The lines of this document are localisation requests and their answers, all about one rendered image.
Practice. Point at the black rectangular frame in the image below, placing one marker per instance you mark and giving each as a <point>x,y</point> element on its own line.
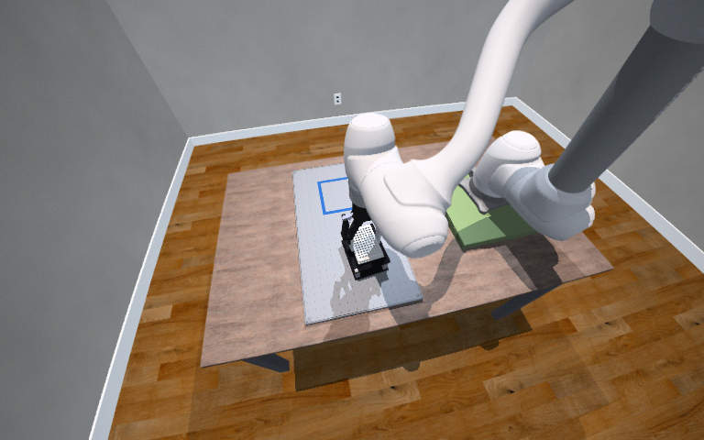
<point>369,268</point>

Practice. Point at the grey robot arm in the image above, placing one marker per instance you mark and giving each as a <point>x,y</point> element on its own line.
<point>407,203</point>

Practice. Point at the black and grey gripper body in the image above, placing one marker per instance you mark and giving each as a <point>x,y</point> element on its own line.
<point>358,212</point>

